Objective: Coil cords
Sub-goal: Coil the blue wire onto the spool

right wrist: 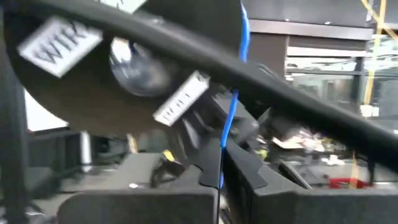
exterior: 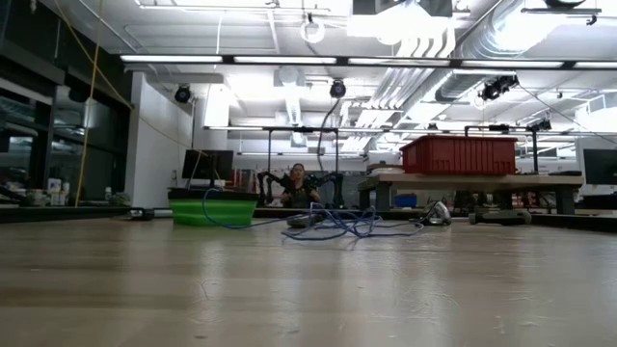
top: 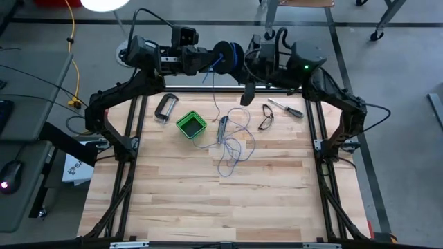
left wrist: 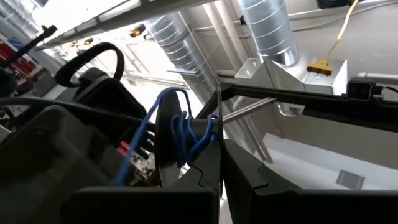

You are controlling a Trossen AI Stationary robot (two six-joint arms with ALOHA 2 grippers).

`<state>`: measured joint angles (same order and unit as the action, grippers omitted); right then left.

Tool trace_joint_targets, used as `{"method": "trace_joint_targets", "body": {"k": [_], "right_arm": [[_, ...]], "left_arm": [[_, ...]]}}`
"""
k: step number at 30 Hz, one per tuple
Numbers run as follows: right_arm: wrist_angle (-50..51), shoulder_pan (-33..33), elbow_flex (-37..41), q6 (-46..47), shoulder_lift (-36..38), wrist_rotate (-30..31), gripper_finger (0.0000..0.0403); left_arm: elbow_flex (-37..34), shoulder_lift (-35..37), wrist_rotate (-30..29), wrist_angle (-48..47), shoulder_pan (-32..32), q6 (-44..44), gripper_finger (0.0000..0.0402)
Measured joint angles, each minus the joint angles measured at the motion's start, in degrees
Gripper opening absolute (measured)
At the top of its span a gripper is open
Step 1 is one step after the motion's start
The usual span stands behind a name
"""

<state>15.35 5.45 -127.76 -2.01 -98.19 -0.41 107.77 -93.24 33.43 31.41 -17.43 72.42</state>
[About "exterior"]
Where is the grey oblong device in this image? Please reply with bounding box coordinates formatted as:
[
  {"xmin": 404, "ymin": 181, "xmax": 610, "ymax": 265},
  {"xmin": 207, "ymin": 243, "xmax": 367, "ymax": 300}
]
[{"xmin": 287, "ymin": 214, "xmax": 322, "ymax": 229}]

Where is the blue network cable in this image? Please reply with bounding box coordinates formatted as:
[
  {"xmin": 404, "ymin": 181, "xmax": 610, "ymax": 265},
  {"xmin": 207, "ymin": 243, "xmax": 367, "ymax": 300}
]
[{"xmin": 201, "ymin": 97, "xmax": 426, "ymax": 242}]

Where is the person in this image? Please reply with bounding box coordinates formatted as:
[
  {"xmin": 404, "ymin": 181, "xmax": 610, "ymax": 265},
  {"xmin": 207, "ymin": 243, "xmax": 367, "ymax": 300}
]
[{"xmin": 281, "ymin": 162, "xmax": 322, "ymax": 209}]

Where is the black desk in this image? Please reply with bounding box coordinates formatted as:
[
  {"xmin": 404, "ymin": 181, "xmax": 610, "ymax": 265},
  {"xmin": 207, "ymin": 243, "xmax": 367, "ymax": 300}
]
[{"xmin": 167, "ymin": 186, "xmax": 265, "ymax": 208}]

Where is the grey flat stack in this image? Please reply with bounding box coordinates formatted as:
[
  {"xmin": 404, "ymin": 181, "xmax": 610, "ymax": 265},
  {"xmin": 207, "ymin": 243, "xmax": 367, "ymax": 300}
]
[{"xmin": 365, "ymin": 162, "xmax": 404, "ymax": 175}]

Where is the green plastic bin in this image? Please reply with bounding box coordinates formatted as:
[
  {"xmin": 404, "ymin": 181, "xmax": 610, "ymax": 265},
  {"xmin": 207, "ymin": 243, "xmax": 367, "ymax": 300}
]
[{"xmin": 170, "ymin": 200, "xmax": 257, "ymax": 227}]

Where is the black computer monitor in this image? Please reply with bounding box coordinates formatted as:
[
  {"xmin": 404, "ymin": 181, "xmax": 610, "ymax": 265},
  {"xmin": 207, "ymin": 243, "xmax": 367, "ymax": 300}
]
[
  {"xmin": 181, "ymin": 148, "xmax": 235, "ymax": 189},
  {"xmin": 581, "ymin": 147, "xmax": 617, "ymax": 187}
]

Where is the silver and black device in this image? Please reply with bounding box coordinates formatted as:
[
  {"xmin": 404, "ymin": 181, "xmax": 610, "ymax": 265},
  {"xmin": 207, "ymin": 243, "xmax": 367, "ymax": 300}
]
[{"xmin": 423, "ymin": 200, "xmax": 453, "ymax": 227}]

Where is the red plastic crate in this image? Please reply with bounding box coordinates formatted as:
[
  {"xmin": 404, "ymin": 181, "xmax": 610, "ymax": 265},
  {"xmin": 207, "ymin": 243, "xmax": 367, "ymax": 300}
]
[{"xmin": 399, "ymin": 135, "xmax": 519, "ymax": 175}]

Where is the round white ceiling lamp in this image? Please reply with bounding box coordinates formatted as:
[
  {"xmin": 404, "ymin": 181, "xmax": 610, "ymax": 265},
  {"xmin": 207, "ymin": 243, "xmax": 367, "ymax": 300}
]
[{"xmin": 299, "ymin": 13, "xmax": 327, "ymax": 45}]

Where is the silver rod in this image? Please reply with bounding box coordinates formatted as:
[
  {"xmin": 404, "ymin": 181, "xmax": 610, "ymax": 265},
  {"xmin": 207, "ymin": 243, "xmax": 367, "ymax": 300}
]
[{"xmin": 128, "ymin": 207, "xmax": 174, "ymax": 222}]

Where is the wooden workbench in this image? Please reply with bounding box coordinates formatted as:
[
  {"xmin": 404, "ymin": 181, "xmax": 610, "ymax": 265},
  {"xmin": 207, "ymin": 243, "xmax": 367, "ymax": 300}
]
[{"xmin": 359, "ymin": 171, "xmax": 588, "ymax": 216}]

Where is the long ceiling light strip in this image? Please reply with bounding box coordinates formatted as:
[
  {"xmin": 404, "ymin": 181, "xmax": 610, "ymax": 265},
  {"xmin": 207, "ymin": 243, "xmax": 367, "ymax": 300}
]
[{"xmin": 120, "ymin": 54, "xmax": 617, "ymax": 69}]

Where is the dark grey bar object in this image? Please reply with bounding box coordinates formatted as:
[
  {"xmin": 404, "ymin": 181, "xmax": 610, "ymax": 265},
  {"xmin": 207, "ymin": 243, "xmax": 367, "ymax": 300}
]
[{"xmin": 468, "ymin": 208, "xmax": 533, "ymax": 227}]

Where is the black ceiling track fixture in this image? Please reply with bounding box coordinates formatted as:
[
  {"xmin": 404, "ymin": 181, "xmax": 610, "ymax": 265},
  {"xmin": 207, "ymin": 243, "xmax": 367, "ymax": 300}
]
[{"xmin": 520, "ymin": 0, "xmax": 604, "ymax": 26}]

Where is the black station frame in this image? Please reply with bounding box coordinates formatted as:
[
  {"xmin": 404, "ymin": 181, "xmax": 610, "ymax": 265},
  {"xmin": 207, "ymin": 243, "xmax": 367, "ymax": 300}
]
[
  {"xmin": 262, "ymin": 125, "xmax": 341, "ymax": 208},
  {"xmin": 464, "ymin": 119, "xmax": 553, "ymax": 174}
]

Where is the yellow hanging cable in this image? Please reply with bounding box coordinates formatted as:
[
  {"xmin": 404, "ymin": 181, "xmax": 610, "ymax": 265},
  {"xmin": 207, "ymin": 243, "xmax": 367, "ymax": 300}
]
[
  {"xmin": 73, "ymin": 0, "xmax": 103, "ymax": 208},
  {"xmin": 53, "ymin": 0, "xmax": 194, "ymax": 151}
]

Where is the silver ventilation duct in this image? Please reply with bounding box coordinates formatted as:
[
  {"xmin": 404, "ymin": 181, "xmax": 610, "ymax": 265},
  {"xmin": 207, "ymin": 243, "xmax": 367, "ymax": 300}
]
[{"xmin": 436, "ymin": 0, "xmax": 565, "ymax": 103}]

